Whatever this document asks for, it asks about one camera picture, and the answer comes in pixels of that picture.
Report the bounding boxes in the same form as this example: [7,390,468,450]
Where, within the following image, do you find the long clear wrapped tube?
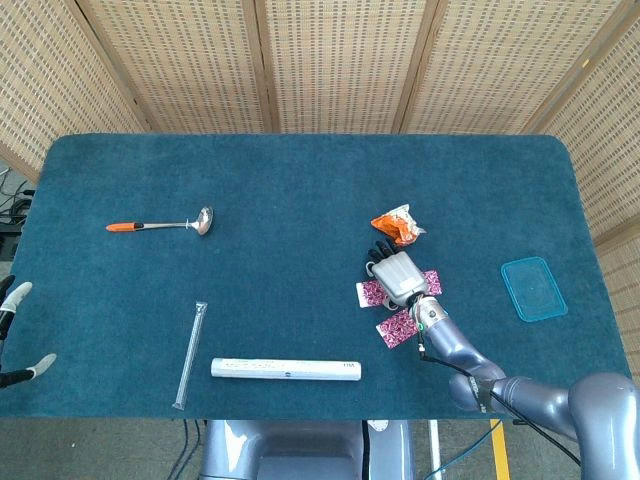
[172,300,209,412]

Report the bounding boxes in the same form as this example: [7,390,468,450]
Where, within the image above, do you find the white cling film roll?
[210,356,363,383]

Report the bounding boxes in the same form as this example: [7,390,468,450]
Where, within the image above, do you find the silver-blue robot torso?
[198,419,416,480]

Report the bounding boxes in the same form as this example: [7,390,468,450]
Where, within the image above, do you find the yellow floor tape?
[489,419,512,480]

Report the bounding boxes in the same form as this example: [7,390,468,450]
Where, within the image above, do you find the teal plastic container lid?
[500,256,569,323]

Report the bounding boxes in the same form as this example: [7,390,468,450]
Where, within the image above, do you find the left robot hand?
[0,274,58,390]

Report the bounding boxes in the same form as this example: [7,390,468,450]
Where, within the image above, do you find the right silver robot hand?
[363,239,432,309]

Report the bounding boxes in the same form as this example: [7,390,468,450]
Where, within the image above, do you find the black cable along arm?
[414,319,584,466]

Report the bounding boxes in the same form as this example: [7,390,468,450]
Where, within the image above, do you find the blue floor cable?
[424,429,496,480]

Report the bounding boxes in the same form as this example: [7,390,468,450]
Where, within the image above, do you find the black cable bundle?
[0,167,36,261]

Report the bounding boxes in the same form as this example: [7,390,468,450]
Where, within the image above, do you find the woven bamboo screen panel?
[254,0,444,135]
[0,0,151,184]
[74,0,274,135]
[392,0,629,135]
[519,0,640,381]

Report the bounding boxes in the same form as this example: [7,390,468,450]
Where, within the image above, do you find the teal felt table cloth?
[0,133,632,421]

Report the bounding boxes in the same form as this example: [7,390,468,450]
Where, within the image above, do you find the steel ladle orange handle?
[105,205,215,236]

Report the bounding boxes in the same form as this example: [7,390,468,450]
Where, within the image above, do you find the black floor cables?
[167,418,207,480]

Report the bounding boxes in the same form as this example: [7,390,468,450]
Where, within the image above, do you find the crumpled orange snack wrapper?
[370,202,429,247]

